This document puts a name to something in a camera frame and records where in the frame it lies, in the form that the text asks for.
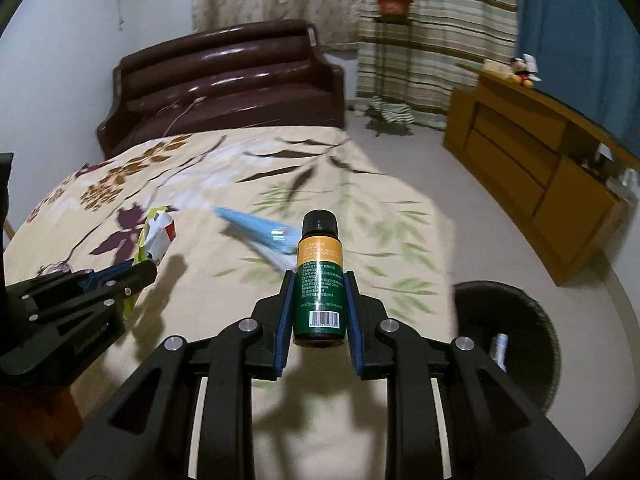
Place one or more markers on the mouse plush toy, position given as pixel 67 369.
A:
pixel 522 72

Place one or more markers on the brown leather sofa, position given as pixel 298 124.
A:
pixel 225 85

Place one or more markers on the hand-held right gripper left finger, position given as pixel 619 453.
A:
pixel 285 320

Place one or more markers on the black trash bin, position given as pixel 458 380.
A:
pixel 530 320

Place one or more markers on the yellow green white packet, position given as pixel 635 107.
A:
pixel 157 240

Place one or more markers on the small white object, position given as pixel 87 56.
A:
pixel 604 153

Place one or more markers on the wooden cabinet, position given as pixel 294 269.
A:
pixel 505 150

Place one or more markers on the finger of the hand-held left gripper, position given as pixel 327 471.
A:
pixel 115 274
pixel 135 280

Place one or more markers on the green bottle black cap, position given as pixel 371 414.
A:
pixel 320 290

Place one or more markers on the white wrapper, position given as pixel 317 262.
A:
pixel 499 352

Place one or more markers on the striped curtain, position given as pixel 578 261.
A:
pixel 450 35

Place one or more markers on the blue curtain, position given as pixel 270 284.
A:
pixel 565 35

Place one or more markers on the light blue packet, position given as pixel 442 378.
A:
pixel 250 225

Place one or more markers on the floral bedsheet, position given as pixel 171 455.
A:
pixel 210 280

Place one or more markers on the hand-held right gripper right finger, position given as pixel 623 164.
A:
pixel 352 320

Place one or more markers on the beige box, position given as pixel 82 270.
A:
pixel 495 67

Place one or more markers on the black metal plant stand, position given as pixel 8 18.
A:
pixel 393 19

